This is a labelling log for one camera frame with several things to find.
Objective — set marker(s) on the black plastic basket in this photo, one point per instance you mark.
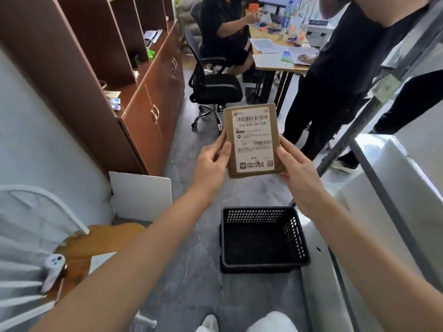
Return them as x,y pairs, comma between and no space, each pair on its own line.
263,238

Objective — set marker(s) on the person's right hand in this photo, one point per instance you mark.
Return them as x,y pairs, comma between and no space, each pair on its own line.
301,179

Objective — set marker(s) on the grey metal shelf rack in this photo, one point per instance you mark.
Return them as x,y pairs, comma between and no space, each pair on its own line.
389,203

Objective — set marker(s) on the scattered white documents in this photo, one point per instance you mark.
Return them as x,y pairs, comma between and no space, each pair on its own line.
270,48

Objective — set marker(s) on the person's white left shoe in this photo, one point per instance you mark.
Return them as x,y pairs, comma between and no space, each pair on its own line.
207,325

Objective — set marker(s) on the person's left hand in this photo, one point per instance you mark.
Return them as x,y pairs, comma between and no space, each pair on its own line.
207,169

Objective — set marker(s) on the white flat board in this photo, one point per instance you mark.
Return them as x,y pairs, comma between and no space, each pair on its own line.
142,197

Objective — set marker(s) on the computer monitor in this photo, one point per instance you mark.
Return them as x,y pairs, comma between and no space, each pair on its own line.
277,3

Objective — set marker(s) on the white paper sheet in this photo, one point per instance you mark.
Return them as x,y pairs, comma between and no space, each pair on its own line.
100,262

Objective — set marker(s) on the small green object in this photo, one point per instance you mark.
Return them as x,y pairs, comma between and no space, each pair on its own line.
150,54

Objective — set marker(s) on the labelled cardboard parcel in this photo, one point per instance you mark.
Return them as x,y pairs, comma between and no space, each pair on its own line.
254,141

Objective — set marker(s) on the wooden chair white metal frame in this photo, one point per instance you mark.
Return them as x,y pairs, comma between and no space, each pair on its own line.
104,238

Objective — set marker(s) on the grey desktop printer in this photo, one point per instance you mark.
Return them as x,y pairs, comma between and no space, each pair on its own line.
318,34

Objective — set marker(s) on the person's left forearm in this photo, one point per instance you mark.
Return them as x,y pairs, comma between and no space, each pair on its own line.
121,269

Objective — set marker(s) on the person's right forearm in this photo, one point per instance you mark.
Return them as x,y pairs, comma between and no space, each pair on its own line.
380,273

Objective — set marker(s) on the brown wooden cabinet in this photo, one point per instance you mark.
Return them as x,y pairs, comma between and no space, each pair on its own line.
145,127

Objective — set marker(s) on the clear plastic water bottle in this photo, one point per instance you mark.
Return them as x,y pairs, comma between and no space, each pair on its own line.
288,17

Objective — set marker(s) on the white handheld controller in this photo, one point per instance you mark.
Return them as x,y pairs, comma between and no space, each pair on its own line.
52,269

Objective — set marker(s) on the black office chair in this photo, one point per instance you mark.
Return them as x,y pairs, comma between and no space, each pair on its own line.
195,17
214,88

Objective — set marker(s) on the light wooden desk black legs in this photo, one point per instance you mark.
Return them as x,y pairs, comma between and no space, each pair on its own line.
266,86

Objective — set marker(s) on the person's white trousers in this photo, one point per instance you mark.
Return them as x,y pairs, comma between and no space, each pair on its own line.
270,323

